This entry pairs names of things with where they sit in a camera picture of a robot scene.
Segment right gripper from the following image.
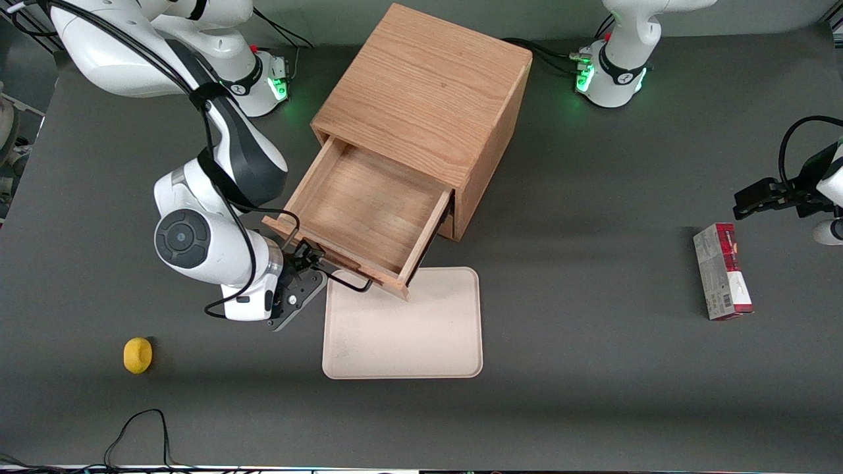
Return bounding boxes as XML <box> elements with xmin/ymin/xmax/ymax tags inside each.
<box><xmin>220</xmin><ymin>241</ymin><xmax>327</xmax><ymax>322</ymax></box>

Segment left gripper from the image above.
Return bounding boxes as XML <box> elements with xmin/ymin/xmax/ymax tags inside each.
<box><xmin>732</xmin><ymin>141</ymin><xmax>843</xmax><ymax>221</ymax></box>

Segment oak wood drawer cabinet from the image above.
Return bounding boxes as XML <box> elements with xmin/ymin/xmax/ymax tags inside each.
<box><xmin>311</xmin><ymin>3</ymin><xmax>533</xmax><ymax>242</ymax></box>

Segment grey and red carton box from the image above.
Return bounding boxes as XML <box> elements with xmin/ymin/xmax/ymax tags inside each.
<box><xmin>693</xmin><ymin>223</ymin><xmax>755</xmax><ymax>321</ymax></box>

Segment beige rectangular tray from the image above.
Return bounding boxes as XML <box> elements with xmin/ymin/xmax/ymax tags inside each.
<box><xmin>321</xmin><ymin>267</ymin><xmax>484</xmax><ymax>380</ymax></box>

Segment yellow lemon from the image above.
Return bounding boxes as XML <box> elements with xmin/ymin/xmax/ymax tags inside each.
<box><xmin>123</xmin><ymin>337</ymin><xmax>153</xmax><ymax>375</ymax></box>

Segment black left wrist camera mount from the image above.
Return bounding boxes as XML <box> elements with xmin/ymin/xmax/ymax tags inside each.
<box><xmin>780</xmin><ymin>146</ymin><xmax>838</xmax><ymax>219</ymax></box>

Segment black cable along right arm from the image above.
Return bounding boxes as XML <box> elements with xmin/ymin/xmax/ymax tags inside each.
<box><xmin>5</xmin><ymin>0</ymin><xmax>302</xmax><ymax>319</ymax></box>

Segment black right arm base cables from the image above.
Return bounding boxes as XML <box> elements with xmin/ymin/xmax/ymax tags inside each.
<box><xmin>252</xmin><ymin>9</ymin><xmax>315</xmax><ymax>85</ymax></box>

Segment black arm base cables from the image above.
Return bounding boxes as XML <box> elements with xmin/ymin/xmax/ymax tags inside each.
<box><xmin>252</xmin><ymin>9</ymin><xmax>315</xmax><ymax>85</ymax></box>
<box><xmin>502</xmin><ymin>12</ymin><xmax>618</xmax><ymax>74</ymax></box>

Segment black looped cable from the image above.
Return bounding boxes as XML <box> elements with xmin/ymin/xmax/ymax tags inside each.
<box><xmin>0</xmin><ymin>409</ymin><xmax>264</xmax><ymax>474</ymax></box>

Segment black left arm base cables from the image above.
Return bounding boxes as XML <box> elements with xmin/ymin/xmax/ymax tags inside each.
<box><xmin>502</xmin><ymin>12</ymin><xmax>618</xmax><ymax>74</ymax></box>

